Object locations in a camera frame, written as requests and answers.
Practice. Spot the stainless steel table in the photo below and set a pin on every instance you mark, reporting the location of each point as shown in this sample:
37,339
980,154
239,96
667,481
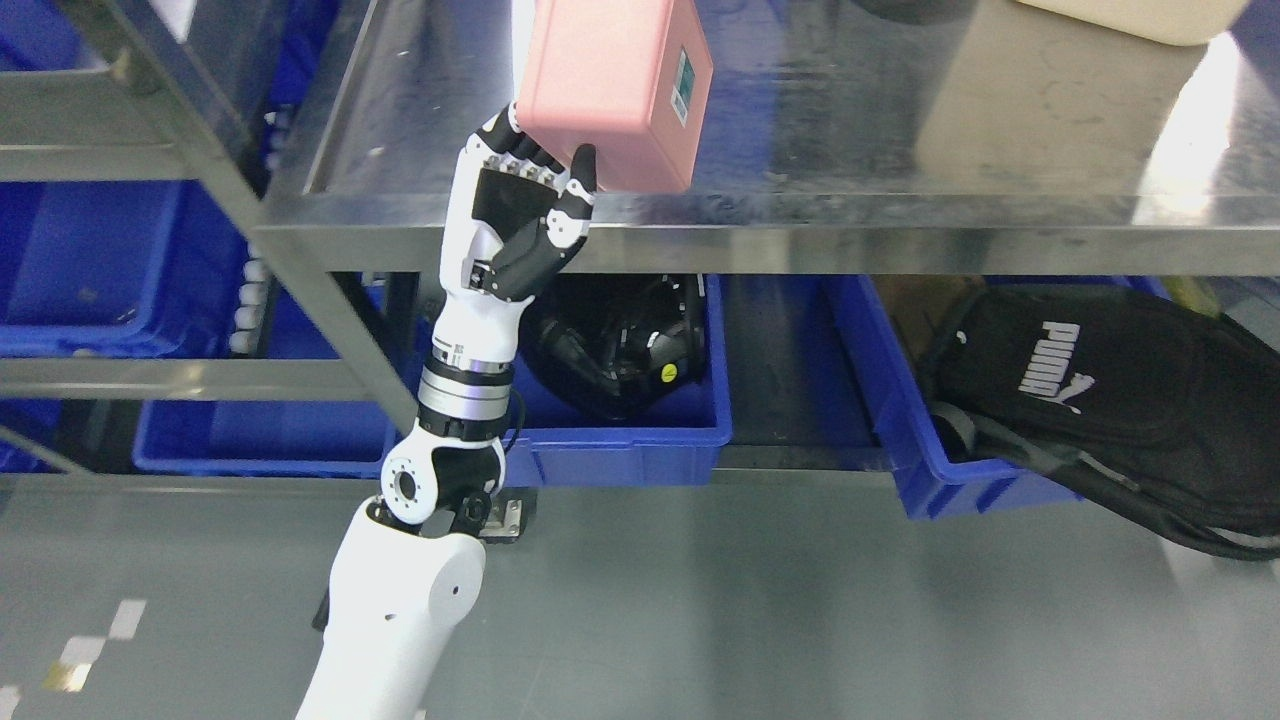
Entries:
977,137

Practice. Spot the steel shelf rack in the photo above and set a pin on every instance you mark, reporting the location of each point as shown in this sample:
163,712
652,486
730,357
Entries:
152,270

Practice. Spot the white bottles row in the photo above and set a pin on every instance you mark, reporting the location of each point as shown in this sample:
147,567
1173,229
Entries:
257,283

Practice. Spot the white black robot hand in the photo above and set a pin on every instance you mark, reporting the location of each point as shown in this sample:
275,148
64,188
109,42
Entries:
514,219

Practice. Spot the black helmet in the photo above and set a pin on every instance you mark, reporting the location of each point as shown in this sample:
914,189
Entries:
613,345

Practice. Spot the blue bin upper left shelf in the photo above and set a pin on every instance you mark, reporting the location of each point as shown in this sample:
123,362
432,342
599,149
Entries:
116,269

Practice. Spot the beige plastic container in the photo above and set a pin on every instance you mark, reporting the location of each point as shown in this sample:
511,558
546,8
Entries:
1174,23

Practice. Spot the blue bin with helmet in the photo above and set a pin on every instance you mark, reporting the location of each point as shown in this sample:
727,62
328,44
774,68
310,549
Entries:
675,443

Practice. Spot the blue bin shelf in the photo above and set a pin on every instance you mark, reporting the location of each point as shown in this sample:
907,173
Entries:
326,439
116,269

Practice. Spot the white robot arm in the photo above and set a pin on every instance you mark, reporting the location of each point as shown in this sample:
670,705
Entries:
411,563

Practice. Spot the pink plastic storage box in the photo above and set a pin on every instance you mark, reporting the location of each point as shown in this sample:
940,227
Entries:
632,78

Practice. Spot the blue bin lower left shelf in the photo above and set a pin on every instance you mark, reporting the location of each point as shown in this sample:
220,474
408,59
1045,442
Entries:
326,439

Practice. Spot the black Puma backpack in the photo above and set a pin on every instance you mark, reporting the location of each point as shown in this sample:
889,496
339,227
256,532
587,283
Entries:
1165,416

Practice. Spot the blue bin with backpack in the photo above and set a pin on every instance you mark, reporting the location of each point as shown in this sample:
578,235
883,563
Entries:
885,323

